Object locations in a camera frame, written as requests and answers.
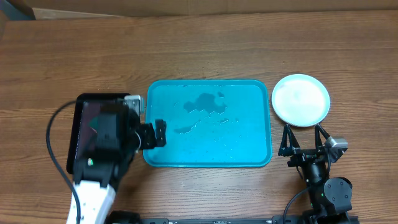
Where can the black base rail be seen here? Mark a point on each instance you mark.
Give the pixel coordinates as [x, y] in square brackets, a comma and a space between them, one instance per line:
[224, 221]

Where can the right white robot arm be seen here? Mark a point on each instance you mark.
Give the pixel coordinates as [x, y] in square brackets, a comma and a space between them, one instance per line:
[330, 198]

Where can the light blue rimmed plate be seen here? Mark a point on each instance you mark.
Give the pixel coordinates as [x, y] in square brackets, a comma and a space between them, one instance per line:
[300, 100]

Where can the green and pink sponge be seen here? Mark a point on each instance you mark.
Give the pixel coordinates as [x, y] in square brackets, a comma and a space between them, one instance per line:
[93, 125]

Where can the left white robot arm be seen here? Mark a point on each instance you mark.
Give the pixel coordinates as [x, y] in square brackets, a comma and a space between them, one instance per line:
[111, 134]

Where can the brown cardboard backdrop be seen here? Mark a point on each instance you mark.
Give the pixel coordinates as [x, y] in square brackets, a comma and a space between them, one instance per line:
[133, 8]

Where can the teal plastic serving tray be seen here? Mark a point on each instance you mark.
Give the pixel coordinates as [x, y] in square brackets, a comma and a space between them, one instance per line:
[210, 123]

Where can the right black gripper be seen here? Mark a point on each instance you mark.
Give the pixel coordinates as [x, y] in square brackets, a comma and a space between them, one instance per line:
[303, 155]

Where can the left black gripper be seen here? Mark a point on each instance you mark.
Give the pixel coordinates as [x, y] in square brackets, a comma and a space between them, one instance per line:
[148, 140]

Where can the black rectangular water tray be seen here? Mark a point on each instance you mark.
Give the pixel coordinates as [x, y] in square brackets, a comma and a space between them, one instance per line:
[73, 148]

